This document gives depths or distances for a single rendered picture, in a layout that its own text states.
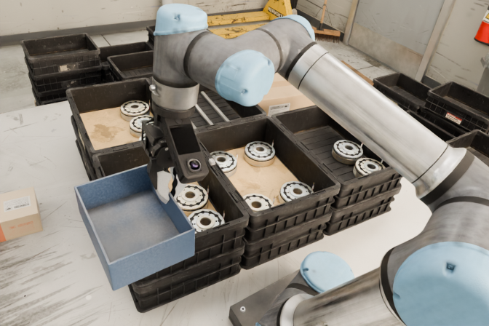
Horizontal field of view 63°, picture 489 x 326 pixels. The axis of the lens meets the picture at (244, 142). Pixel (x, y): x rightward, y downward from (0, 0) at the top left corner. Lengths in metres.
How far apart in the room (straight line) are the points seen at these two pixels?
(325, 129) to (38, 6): 3.28
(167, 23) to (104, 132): 0.92
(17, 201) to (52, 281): 0.28
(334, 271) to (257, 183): 0.46
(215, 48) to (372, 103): 0.24
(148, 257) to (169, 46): 0.34
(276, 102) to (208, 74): 1.13
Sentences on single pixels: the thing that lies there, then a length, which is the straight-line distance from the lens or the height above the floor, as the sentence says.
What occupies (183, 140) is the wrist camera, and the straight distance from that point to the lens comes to 0.66.
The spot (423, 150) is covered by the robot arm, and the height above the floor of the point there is 1.36.
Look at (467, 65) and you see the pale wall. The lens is 4.07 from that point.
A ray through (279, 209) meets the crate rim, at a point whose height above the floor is 0.93.
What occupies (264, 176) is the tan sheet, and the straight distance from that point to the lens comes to 1.30.
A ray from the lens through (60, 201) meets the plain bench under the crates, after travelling 1.43.
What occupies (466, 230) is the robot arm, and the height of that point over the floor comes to 1.34.
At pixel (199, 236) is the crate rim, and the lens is 0.97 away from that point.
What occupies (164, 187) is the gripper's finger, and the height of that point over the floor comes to 1.16.
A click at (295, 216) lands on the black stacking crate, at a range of 1.13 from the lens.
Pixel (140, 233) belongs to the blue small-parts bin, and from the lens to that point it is 0.80.
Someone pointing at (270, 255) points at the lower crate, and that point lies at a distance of 1.21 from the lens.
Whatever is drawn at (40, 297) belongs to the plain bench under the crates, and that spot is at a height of 0.70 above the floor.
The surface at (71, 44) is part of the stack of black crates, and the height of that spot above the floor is 0.53.
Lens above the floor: 1.66
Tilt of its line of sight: 36 degrees down
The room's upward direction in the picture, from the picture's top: 7 degrees clockwise
